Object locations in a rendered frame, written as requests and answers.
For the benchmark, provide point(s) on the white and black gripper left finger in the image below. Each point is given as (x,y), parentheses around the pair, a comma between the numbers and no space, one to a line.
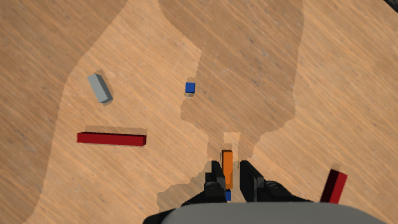
(214,192)

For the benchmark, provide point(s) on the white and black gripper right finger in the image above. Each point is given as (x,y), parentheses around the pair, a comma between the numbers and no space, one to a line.
(255,188)

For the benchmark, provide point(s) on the orange rod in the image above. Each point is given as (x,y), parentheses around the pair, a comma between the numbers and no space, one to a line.
(227,167)

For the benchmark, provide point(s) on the red rod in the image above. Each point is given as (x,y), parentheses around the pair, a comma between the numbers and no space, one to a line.
(333,187)
(111,138)

